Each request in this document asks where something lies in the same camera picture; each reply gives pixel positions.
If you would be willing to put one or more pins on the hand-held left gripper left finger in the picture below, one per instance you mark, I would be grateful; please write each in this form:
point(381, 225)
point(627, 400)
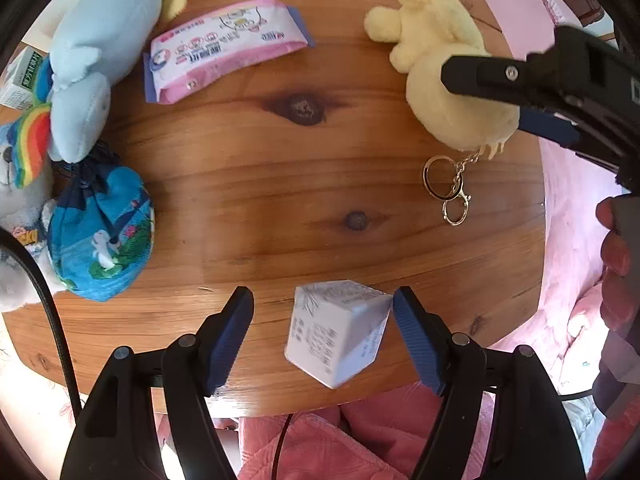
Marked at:
point(230, 340)

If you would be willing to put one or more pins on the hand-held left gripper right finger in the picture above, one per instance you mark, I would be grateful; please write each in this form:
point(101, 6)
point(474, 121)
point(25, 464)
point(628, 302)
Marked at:
point(417, 340)

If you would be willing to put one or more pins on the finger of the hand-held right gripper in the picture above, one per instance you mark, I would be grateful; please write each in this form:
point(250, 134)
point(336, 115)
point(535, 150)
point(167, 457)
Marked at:
point(490, 77)
point(547, 126)

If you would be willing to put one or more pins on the white cardboard box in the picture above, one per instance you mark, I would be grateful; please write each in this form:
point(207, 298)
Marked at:
point(335, 335)

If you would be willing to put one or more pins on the pink wet wipes packet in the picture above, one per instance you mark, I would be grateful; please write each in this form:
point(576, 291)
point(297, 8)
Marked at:
point(220, 47)

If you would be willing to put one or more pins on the rainbow mane pony plush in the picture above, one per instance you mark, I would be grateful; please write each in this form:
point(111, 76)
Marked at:
point(30, 150)

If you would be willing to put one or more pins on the light blue plush toy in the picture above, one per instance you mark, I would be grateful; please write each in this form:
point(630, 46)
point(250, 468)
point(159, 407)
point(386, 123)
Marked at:
point(100, 35)

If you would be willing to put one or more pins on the green and white carton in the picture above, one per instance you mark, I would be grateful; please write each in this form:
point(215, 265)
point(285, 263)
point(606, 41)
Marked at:
point(22, 80)

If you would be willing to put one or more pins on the person's right forearm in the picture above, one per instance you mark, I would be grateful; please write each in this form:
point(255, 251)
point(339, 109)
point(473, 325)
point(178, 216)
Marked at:
point(617, 375)

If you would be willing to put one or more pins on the person's right hand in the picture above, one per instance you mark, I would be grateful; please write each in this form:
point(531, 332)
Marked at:
point(616, 260)

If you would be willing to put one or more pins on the pink ruffled pillow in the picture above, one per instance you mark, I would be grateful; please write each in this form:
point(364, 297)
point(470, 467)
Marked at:
point(550, 2)

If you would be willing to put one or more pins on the pink bed sheet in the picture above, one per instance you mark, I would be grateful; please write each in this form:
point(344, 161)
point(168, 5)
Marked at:
point(565, 240)

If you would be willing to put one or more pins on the pink quilted fabric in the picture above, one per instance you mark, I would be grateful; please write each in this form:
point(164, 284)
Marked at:
point(320, 445)

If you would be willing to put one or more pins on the white fluffy plush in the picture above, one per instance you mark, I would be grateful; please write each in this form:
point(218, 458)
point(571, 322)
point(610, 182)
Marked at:
point(15, 285)

